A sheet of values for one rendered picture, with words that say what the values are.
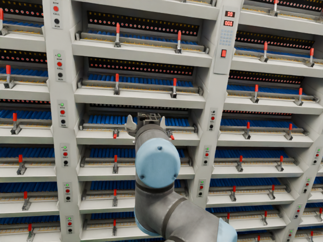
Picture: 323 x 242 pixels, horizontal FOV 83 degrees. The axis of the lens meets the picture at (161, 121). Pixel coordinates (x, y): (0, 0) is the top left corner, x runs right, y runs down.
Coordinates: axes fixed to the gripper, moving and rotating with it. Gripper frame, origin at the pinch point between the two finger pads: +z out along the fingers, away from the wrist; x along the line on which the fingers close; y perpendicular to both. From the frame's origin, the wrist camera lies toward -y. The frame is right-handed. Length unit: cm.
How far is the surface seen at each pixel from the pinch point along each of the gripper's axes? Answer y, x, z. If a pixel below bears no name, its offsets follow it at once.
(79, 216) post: -55, 30, 18
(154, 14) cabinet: 50, -5, 34
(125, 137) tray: -10.6, 7.6, 17.2
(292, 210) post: -59, -101, 18
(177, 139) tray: -10.9, -18.0, 16.6
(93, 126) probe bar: -6.7, 22.8, 20.6
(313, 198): -51, -115, 18
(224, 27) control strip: 42, -34, 14
